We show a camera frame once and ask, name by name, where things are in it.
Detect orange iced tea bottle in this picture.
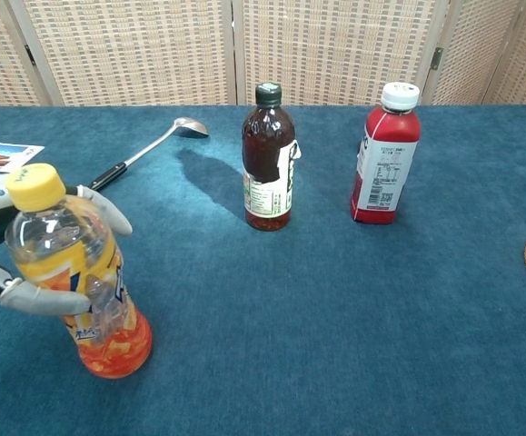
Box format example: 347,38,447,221
4,163,154,381

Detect red juice bottle white cap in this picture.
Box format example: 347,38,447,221
350,81,422,225

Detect dark brown tea bottle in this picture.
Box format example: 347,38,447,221
241,82,303,232

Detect blue table cloth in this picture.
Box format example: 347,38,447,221
0,104,526,436

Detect metal ladle black handle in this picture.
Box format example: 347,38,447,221
87,116,211,192

